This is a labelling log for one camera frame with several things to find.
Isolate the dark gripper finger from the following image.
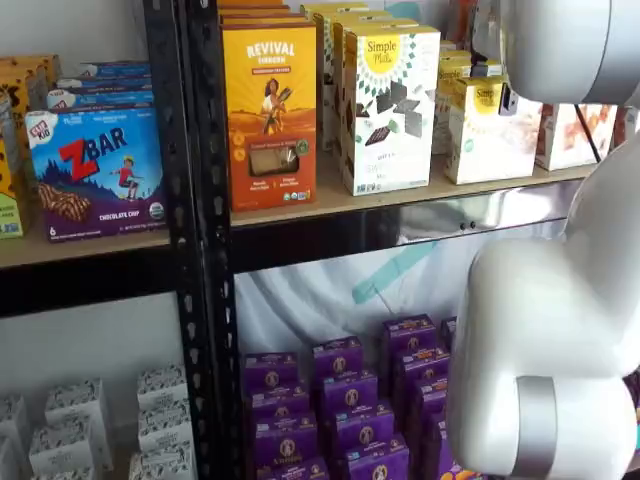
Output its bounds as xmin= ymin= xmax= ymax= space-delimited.
xmin=469 ymin=48 xmax=502 ymax=79
xmin=498 ymin=81 xmax=522 ymax=118

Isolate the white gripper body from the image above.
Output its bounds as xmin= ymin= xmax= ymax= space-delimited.
xmin=471 ymin=0 xmax=505 ymax=57

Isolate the small white Simple Mills box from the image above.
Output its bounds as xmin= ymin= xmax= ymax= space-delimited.
xmin=442 ymin=74 xmax=545 ymax=186
xmin=431 ymin=59 xmax=503 ymax=157
xmin=438 ymin=48 xmax=475 ymax=67

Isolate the orange snack box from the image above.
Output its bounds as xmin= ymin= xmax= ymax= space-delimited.
xmin=446 ymin=0 xmax=479 ymax=50

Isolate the orange white crackers box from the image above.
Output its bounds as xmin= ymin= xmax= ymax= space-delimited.
xmin=533 ymin=101 xmax=620 ymax=173

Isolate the large Simple Mills cookie box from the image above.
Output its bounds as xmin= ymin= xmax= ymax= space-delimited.
xmin=342 ymin=24 xmax=443 ymax=198
xmin=313 ymin=8 xmax=397 ymax=153
xmin=299 ymin=1 xmax=372 ymax=22
xmin=331 ymin=17 xmax=422 ymax=169

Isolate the white red snack box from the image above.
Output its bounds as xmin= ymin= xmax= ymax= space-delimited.
xmin=613 ymin=104 xmax=640 ymax=152

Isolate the wooden shelf board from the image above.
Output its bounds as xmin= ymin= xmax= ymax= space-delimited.
xmin=228 ymin=148 xmax=599 ymax=230
xmin=0 ymin=225 xmax=172 ymax=270

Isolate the black metal shelf rack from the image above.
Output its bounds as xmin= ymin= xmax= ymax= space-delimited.
xmin=0 ymin=0 xmax=202 ymax=480
xmin=183 ymin=0 xmax=601 ymax=480

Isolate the blue purple ZBar box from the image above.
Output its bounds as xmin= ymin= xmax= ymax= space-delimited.
xmin=78 ymin=60 xmax=153 ymax=80
xmin=24 ymin=105 xmax=168 ymax=244
xmin=46 ymin=89 xmax=156 ymax=113
xmin=55 ymin=75 xmax=154 ymax=95

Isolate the white patterned box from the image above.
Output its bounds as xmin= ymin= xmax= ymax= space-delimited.
xmin=27 ymin=418 xmax=97 ymax=477
xmin=128 ymin=441 xmax=198 ymax=480
xmin=136 ymin=401 xmax=195 ymax=452
xmin=44 ymin=377 xmax=115 ymax=472
xmin=29 ymin=464 xmax=97 ymax=480
xmin=136 ymin=363 xmax=190 ymax=412

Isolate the yellow brown cookie box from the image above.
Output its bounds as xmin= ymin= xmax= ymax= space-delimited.
xmin=0 ymin=74 xmax=32 ymax=171
xmin=0 ymin=53 xmax=64 ymax=110

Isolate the yellow green cookie box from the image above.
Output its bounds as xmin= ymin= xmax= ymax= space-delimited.
xmin=0 ymin=138 xmax=26 ymax=240

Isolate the teal tape strip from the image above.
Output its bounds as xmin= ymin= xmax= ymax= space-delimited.
xmin=351 ymin=241 xmax=437 ymax=306

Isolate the thin black cable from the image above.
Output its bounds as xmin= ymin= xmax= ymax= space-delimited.
xmin=573 ymin=103 xmax=603 ymax=165

